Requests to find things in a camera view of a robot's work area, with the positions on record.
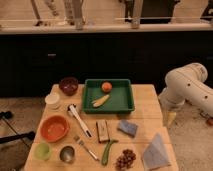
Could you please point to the green plastic tray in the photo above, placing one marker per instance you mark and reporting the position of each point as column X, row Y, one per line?
column 118, row 101

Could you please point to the small metal bowl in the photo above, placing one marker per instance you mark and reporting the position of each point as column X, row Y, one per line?
column 67, row 154

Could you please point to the yellow banana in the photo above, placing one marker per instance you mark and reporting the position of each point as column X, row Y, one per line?
column 100, row 101

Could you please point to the dark red bowl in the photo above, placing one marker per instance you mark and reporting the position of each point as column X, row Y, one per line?
column 69, row 85

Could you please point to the blue sponge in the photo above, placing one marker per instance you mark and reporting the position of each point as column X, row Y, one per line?
column 128, row 127

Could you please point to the orange fruit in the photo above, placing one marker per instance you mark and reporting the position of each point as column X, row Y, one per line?
column 106, row 87

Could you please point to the white cup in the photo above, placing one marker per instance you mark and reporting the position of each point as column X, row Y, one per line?
column 52, row 100

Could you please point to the red orange bowl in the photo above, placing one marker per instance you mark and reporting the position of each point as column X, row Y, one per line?
column 54, row 128

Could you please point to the grey blue folded cloth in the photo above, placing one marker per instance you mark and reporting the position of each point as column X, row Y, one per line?
column 155, row 155

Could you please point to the wooden block brush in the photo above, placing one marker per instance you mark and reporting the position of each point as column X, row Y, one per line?
column 102, row 130

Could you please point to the green cup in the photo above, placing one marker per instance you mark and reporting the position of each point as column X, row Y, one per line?
column 42, row 151

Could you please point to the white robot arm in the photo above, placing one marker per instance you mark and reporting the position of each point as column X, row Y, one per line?
column 186, row 83

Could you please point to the black tripod stand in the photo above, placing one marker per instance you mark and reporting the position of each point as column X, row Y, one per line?
column 16, row 136

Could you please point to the bunch of dark grapes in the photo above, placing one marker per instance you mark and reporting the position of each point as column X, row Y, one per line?
column 126, row 160

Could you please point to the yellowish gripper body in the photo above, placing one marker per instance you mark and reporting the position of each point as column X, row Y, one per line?
column 168, row 116

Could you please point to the white handled spatula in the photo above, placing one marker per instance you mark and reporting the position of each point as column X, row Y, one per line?
column 73, row 112

